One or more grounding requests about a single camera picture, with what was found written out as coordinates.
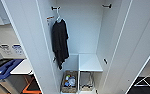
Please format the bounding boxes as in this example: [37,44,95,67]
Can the white wardrobe cabinet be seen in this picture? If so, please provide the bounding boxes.
[0,0,150,94]

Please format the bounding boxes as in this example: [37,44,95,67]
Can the white garment hanger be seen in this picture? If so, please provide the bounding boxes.
[53,7,66,25]

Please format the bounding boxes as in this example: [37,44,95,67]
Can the wall socket with blue label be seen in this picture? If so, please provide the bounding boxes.
[11,43,25,56]

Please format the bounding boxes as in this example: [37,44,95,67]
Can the white flat board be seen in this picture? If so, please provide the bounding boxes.
[9,57,34,76]

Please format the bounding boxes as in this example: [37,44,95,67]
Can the black hanging garment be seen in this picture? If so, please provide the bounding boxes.
[50,17,71,72]

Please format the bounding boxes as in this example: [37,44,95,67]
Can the white wardrobe door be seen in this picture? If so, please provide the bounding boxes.
[0,0,59,94]
[100,0,150,94]

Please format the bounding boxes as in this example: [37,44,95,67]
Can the black wardrobe hook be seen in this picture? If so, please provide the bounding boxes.
[50,5,62,11]
[101,3,113,10]

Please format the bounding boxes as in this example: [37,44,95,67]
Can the white wall socket plate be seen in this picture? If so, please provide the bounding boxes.
[0,43,12,56]

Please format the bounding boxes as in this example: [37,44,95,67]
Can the grey storage bin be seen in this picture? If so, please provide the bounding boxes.
[59,69,80,94]
[78,70,96,92]

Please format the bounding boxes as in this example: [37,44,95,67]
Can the blue moulded tray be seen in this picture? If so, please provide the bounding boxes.
[0,58,24,82]

